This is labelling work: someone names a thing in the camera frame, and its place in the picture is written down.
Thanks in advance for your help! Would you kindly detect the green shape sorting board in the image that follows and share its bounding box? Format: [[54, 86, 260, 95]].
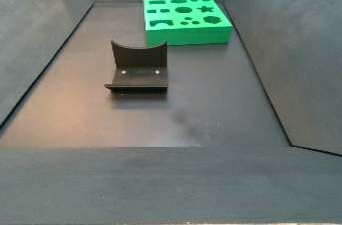
[[143, 0, 232, 46]]

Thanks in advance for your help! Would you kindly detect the black curved holder stand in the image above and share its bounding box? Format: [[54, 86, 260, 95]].
[[104, 41, 168, 91]]

